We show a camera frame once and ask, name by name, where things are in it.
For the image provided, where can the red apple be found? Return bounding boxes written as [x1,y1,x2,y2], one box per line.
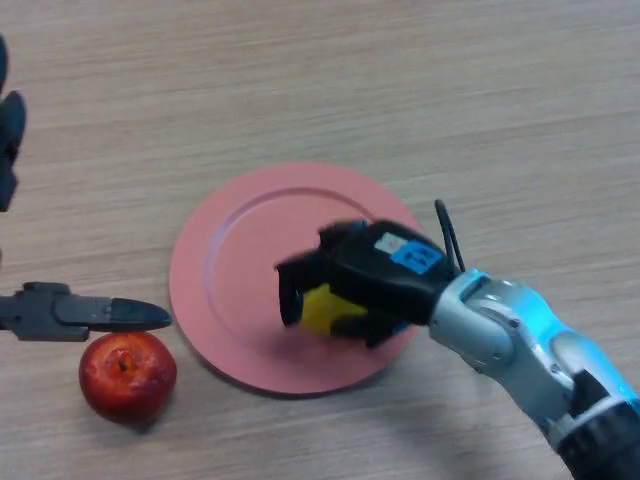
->
[78,331,178,427]

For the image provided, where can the round pink plate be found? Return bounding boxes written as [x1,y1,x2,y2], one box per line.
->
[168,162,432,398]

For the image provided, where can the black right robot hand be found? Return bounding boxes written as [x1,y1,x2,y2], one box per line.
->
[275,218,459,350]

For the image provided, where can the yellow starfruit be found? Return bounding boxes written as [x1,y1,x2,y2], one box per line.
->
[298,283,369,338]

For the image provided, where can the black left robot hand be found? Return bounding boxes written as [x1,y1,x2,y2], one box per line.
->
[0,34,173,343]

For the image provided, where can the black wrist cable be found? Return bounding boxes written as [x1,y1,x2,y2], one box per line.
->
[433,199,467,274]

